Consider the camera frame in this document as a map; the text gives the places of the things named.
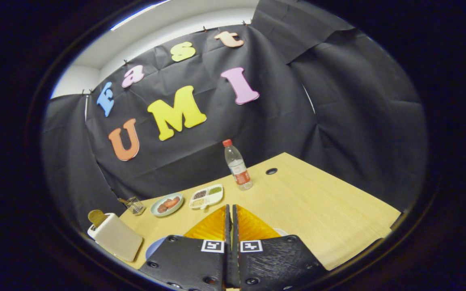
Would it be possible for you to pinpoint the wire basket with sticks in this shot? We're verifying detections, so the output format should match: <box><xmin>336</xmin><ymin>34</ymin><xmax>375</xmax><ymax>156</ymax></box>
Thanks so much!
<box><xmin>118</xmin><ymin>196</ymin><xmax>146</xmax><ymax>216</ymax></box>

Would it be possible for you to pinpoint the brown bread slice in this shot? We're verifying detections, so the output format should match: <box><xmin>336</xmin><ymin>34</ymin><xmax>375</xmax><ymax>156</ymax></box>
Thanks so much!
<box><xmin>88</xmin><ymin>209</ymin><xmax>108</xmax><ymax>228</ymax></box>

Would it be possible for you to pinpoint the clear bottle red cap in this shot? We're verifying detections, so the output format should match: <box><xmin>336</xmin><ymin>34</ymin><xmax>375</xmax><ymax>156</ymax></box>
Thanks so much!
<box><xmin>222</xmin><ymin>139</ymin><xmax>253</xmax><ymax>191</ymax></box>

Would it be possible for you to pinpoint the white toaster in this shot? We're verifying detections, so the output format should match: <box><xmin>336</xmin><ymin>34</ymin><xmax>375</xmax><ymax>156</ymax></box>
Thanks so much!
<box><xmin>87</xmin><ymin>213</ymin><xmax>144</xmax><ymax>262</ymax></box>

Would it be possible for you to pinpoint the white divided condiment tray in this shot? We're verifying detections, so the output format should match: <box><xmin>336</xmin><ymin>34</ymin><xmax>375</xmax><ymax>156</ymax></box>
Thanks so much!
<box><xmin>189</xmin><ymin>184</ymin><xmax>224</xmax><ymax>210</ymax></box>

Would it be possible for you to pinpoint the blue round plate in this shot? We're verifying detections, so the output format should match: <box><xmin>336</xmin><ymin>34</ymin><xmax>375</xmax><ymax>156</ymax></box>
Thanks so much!
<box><xmin>145</xmin><ymin>236</ymin><xmax>171</xmax><ymax>260</ymax></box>

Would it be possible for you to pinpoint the pale green plate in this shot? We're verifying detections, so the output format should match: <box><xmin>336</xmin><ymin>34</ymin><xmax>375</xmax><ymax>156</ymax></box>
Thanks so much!
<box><xmin>150</xmin><ymin>193</ymin><xmax>184</xmax><ymax>217</ymax></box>

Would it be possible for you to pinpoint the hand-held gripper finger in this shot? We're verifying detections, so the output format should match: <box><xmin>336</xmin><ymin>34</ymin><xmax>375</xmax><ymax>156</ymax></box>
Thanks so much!
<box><xmin>138</xmin><ymin>204</ymin><xmax>231</xmax><ymax>291</ymax></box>
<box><xmin>232</xmin><ymin>204</ymin><xmax>327</xmax><ymax>291</ymax></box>

